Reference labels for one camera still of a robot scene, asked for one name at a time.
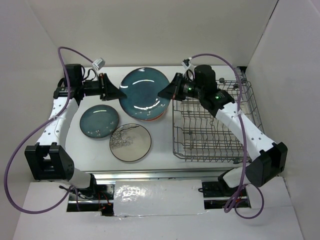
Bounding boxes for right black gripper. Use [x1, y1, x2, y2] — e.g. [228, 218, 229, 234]
[158, 72, 204, 101]

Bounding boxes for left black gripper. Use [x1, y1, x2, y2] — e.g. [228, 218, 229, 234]
[78, 73, 126, 101]

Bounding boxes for dark teal plate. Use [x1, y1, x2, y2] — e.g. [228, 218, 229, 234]
[119, 67, 171, 121]

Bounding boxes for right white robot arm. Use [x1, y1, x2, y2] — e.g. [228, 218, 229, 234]
[158, 64, 288, 196]

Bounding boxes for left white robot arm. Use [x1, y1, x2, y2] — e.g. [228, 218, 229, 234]
[24, 64, 126, 200]

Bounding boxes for red plate blue flower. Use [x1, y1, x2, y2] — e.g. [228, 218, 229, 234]
[142, 107, 168, 122]

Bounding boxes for teal plate white flowers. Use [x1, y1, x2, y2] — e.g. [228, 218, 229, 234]
[79, 104, 120, 139]

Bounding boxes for cream plate tree pattern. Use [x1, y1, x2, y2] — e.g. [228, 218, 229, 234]
[109, 123, 152, 163]

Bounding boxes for grey wire dish rack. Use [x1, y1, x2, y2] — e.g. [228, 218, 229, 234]
[172, 79, 264, 166]

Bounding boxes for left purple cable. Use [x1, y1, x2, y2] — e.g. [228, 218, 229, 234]
[4, 46, 98, 215]

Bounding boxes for purple cable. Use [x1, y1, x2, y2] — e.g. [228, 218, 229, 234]
[4, 46, 98, 215]
[191, 52, 266, 220]

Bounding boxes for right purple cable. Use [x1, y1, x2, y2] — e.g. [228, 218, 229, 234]
[191, 52, 266, 220]

